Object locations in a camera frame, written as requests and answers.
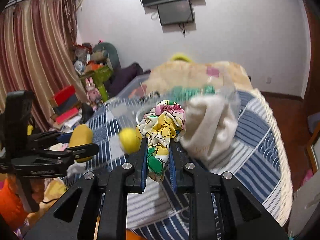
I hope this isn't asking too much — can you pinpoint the orange sleeve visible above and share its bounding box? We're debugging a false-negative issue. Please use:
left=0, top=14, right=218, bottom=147
left=0, top=179, right=28, bottom=231

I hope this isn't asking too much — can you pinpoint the grey dinosaur plush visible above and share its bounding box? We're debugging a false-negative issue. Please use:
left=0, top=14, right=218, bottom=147
left=90, top=42, right=121, bottom=72

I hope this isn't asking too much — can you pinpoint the wall power socket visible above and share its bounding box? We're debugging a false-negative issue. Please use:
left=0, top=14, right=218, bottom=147
left=266, top=77, right=272, bottom=84

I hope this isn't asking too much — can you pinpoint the small wall monitor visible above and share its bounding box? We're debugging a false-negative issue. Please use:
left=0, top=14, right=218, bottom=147
left=157, top=0, right=194, bottom=26

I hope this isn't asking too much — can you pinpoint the yellow felt doll head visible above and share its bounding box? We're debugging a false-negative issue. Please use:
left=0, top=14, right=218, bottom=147
left=119, top=127, right=141, bottom=154

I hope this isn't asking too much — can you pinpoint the yellow sponge block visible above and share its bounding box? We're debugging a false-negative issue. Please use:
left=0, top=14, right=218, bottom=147
left=68, top=124, right=93, bottom=148

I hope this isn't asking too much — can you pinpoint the white drawstring pouch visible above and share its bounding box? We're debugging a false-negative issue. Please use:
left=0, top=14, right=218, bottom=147
left=180, top=95, right=238, bottom=170

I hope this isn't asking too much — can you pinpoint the clear plastic storage box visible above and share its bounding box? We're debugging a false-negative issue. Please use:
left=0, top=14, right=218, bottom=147
left=105, top=84, right=242, bottom=156

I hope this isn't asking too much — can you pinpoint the floral yellow fabric cloth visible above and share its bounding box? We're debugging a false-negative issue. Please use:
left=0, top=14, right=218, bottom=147
left=136, top=100, right=185, bottom=182

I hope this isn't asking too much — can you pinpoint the pink bunny doll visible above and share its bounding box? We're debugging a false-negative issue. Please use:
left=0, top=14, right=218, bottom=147
left=85, top=77, right=102, bottom=107

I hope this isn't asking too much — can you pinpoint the striped red beige curtain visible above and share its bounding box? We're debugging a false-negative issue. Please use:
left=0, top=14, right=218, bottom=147
left=1, top=0, right=86, bottom=131

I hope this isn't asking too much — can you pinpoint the yellow green plush headboard item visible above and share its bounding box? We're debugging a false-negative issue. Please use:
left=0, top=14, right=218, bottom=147
left=170, top=53, right=193, bottom=63

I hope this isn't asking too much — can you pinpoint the green cardboard box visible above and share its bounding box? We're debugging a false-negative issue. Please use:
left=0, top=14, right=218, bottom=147
left=80, top=66, right=113, bottom=102

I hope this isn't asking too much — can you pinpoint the person's left hand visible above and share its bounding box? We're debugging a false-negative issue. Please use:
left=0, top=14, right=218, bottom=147
left=7, top=174, right=44, bottom=204

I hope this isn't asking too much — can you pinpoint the red box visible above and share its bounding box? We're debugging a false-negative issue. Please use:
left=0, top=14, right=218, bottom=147
left=49, top=85, right=75, bottom=107

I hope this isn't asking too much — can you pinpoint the dark purple clothing pile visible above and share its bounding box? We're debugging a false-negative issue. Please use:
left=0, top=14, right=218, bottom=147
left=103, top=62, right=151, bottom=98

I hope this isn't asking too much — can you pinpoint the blue white patterned bedspread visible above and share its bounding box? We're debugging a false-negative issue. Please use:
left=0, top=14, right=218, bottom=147
left=60, top=88, right=293, bottom=240

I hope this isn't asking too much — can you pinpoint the beige patchwork fleece blanket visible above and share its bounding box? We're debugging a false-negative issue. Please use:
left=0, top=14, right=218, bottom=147
left=140, top=61, right=253, bottom=94

